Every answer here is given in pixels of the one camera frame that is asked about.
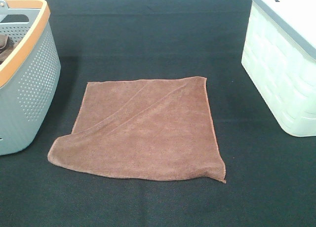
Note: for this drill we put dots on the brown towel inside grey basket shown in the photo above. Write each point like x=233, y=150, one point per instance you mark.
x=6, y=47

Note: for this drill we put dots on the black fabric table mat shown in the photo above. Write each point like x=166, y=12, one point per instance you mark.
x=271, y=176

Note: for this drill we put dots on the grey perforated basket orange rim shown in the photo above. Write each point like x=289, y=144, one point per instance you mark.
x=29, y=75

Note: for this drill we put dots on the brown microfibre towel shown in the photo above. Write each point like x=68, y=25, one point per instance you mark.
x=155, y=129

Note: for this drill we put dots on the white plastic basket grey rim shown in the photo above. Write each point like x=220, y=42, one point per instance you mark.
x=279, y=56

